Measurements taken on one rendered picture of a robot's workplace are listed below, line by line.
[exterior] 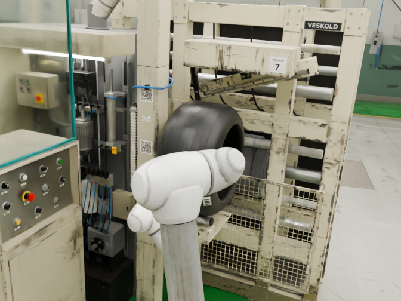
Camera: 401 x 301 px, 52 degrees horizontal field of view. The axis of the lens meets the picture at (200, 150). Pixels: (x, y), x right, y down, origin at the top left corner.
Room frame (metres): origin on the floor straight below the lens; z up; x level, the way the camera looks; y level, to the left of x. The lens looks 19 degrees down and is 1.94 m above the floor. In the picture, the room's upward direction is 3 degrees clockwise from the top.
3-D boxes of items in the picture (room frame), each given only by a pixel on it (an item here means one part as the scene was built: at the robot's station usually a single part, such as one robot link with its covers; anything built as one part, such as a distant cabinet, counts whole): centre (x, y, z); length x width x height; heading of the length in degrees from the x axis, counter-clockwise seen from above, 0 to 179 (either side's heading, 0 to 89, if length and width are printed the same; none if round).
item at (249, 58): (2.35, -0.20, 1.71); 0.61 x 0.25 x 0.15; 68
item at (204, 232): (1.99, 0.08, 0.84); 0.36 x 0.09 x 0.06; 68
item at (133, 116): (2.20, 0.36, 1.19); 0.05 x 0.04 x 0.48; 158
